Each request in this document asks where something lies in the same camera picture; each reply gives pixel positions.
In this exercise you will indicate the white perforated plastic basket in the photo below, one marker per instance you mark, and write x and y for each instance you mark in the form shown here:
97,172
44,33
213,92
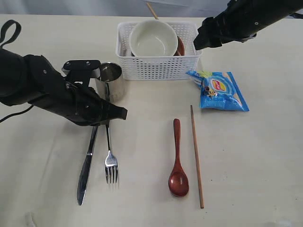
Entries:
158,68

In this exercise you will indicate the brown wooden plate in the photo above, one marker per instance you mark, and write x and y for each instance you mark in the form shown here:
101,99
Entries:
180,49

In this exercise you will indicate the white ceramic bowl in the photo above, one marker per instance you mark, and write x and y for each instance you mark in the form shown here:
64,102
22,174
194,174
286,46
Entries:
153,38

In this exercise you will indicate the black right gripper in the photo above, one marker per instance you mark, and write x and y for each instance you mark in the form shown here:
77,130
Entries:
243,19

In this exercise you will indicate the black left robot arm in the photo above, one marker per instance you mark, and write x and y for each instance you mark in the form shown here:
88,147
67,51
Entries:
32,79

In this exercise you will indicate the silver metal knife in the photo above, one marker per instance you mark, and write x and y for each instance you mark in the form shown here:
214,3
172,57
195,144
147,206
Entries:
84,174

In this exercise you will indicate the shiny stainless steel cup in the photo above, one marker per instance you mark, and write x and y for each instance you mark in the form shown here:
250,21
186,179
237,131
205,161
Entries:
110,82

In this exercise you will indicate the silver metal fork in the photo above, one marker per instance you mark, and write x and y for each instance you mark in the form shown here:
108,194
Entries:
111,162

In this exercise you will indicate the light wooden chopstick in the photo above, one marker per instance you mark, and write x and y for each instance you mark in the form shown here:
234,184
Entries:
152,10
198,172

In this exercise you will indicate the dark red wooden spoon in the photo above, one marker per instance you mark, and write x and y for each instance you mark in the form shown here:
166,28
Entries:
178,181

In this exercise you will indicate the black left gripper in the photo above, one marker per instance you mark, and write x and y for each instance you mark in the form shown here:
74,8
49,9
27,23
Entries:
80,105

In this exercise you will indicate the blue Lay's chips bag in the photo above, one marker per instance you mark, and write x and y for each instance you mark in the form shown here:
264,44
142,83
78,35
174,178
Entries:
218,90

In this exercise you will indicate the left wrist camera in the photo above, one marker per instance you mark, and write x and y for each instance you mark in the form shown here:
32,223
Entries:
79,72

